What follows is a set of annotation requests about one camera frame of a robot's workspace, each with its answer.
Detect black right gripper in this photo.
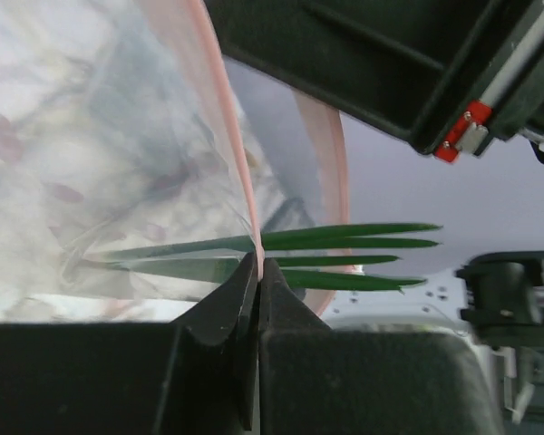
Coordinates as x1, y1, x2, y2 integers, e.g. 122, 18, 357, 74
432, 1, 544, 165

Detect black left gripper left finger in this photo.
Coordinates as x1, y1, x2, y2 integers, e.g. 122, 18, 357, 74
0, 255, 258, 434

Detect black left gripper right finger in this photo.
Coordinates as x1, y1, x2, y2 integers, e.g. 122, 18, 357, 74
258, 259, 504, 434

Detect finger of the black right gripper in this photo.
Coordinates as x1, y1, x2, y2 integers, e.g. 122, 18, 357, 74
207, 0, 539, 154

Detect green toy scallion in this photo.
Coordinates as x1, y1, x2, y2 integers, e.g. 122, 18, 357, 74
81, 222, 441, 292

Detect clear zip top bag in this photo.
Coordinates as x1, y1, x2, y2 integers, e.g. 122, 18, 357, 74
0, 1, 349, 322

